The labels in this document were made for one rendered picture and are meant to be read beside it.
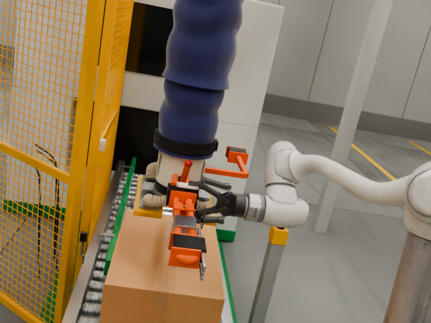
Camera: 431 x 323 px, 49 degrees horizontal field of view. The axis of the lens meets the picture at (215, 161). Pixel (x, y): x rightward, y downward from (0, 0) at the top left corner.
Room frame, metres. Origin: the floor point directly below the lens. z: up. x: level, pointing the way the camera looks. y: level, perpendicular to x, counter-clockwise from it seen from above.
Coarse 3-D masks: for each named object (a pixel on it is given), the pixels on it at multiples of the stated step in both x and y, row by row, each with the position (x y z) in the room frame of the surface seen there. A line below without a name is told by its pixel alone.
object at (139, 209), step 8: (136, 192) 1.63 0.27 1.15; (144, 192) 1.63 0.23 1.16; (152, 192) 1.58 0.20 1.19; (136, 200) 1.56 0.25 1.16; (136, 208) 1.49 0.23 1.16; (144, 208) 1.50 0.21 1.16; (152, 208) 1.50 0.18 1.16; (160, 208) 1.53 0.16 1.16; (144, 216) 1.47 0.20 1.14; (152, 216) 1.48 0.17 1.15; (160, 216) 1.48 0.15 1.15
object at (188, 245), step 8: (176, 240) 1.06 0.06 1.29; (184, 240) 1.07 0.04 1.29; (192, 240) 1.07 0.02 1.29; (168, 248) 1.09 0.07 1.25; (176, 248) 1.02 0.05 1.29; (184, 248) 1.03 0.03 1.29; (192, 248) 1.04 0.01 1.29; (200, 248) 1.04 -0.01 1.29; (200, 256) 1.03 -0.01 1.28; (168, 264) 1.02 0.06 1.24; (176, 264) 1.02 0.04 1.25
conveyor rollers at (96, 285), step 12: (132, 180) 3.34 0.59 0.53; (120, 192) 3.06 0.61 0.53; (132, 192) 3.08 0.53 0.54; (132, 204) 2.90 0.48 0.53; (108, 228) 2.52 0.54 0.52; (108, 240) 2.35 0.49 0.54; (96, 264) 2.08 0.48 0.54; (96, 276) 1.99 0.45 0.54; (96, 288) 1.90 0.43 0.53; (96, 300) 1.82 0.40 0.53; (84, 312) 1.72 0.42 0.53; (96, 312) 1.73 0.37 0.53
